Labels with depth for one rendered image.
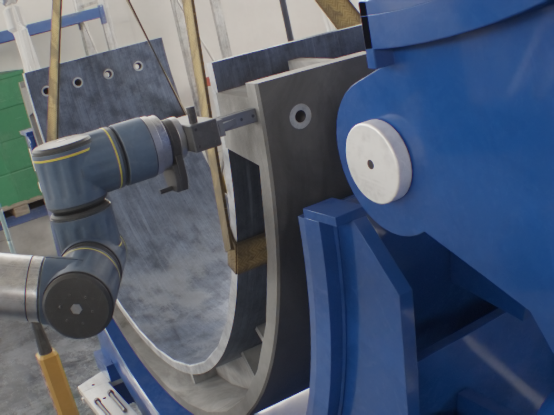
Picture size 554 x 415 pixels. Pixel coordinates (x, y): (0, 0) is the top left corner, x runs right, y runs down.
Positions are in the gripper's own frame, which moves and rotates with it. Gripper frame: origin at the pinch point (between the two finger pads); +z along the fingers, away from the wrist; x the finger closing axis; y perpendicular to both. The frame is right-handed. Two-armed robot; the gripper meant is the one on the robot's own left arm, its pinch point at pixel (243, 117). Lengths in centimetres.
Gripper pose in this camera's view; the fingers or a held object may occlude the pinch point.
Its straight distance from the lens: 140.0
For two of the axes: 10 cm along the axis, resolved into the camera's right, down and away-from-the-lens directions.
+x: -4.7, -1.4, 8.7
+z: 8.6, -3.1, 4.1
